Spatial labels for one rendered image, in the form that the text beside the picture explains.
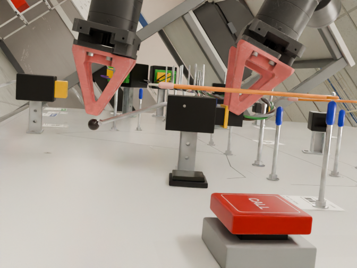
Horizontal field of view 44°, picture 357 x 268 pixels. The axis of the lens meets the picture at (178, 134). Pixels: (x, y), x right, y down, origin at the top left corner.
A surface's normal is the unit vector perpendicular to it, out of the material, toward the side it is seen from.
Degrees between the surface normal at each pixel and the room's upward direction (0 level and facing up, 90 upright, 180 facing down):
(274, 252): 90
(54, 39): 90
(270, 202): 53
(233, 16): 90
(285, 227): 90
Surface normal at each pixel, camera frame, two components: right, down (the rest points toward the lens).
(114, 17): 0.22, 0.17
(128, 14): 0.60, 0.24
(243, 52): -0.17, 0.41
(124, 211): 0.07, -0.99
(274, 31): 0.00, 0.11
